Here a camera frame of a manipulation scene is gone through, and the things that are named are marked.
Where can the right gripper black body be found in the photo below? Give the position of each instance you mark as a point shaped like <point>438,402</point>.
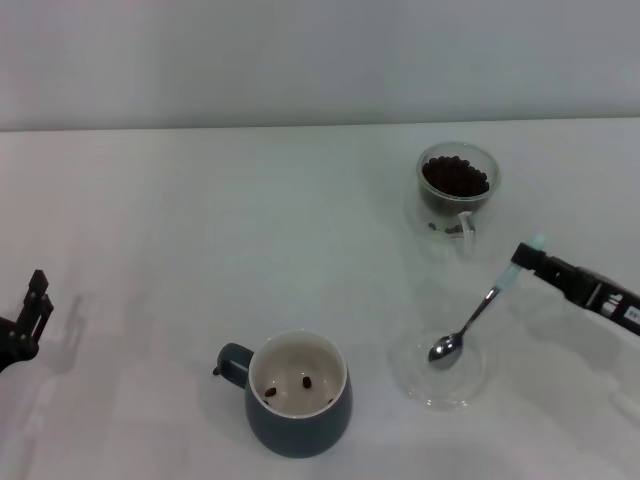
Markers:
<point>615,305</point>

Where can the dark grey ceramic mug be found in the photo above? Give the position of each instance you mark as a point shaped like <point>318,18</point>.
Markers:
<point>295,430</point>

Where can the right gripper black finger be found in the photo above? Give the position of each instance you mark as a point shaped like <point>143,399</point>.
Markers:
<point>527,256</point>
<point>570,270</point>

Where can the coffee beans pile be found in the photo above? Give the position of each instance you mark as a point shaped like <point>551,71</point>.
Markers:
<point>445,175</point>

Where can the clear glass saucer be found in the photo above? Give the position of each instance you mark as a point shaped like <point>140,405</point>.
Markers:
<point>450,387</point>

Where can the double-walled glass cup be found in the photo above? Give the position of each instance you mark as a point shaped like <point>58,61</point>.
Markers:
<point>466,235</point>

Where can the small loose coffee beans cluster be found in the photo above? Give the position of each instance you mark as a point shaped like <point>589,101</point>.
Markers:
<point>452,230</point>

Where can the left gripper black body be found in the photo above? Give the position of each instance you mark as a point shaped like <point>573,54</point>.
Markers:
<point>15,350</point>

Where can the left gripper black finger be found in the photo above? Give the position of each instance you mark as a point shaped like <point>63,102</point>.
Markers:
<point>37,282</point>
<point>46,310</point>

